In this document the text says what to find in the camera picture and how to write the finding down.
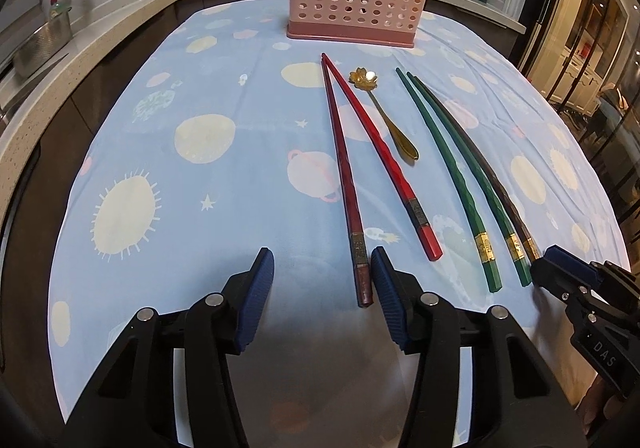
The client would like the bright red chopstick black band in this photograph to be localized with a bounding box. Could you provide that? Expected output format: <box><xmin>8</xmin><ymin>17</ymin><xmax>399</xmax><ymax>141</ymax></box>
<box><xmin>321</xmin><ymin>53</ymin><xmax>442</xmax><ymax>262</ymax></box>

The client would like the dark brown chopstick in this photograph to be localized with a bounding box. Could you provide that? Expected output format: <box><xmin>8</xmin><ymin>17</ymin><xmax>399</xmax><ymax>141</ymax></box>
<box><xmin>409</xmin><ymin>74</ymin><xmax>541</xmax><ymax>262</ymax></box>

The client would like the green chopstick gold band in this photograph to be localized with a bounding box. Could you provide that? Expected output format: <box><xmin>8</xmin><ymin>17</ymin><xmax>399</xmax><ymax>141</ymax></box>
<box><xmin>395</xmin><ymin>68</ymin><xmax>502</xmax><ymax>293</ymax></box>
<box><xmin>407</xmin><ymin>72</ymin><xmax>532</xmax><ymax>287</ymax></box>

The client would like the person's right hand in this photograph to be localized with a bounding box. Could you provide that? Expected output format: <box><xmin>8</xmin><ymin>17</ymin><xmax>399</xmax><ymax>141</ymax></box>
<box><xmin>575</xmin><ymin>376</ymin><xmax>625</xmax><ymax>439</ymax></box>

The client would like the blue planet-print tablecloth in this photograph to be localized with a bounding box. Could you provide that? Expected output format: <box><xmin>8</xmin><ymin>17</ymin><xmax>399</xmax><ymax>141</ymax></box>
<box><xmin>49</xmin><ymin>0</ymin><xmax>628</xmax><ymax>447</ymax></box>

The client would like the gold flower-shaped spoon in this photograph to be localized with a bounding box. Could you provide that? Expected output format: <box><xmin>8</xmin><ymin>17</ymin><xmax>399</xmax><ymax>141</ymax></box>
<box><xmin>349</xmin><ymin>67</ymin><xmax>419</xmax><ymax>165</ymax></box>

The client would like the glass sliding door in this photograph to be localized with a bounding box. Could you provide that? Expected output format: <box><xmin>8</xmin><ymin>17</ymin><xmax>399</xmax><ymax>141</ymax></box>
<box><xmin>520</xmin><ymin>0</ymin><xmax>639</xmax><ymax>247</ymax></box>

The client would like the stainless steel pot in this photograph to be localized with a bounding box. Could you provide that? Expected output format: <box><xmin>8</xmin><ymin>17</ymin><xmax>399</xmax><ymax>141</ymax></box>
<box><xmin>12</xmin><ymin>8</ymin><xmax>73</xmax><ymax>79</ymax></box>

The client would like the green dish soap bottle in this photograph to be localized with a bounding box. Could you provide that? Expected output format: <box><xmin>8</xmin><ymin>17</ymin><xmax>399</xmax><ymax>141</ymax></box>
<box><xmin>49</xmin><ymin>0</ymin><xmax>70</xmax><ymax>19</ymax></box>

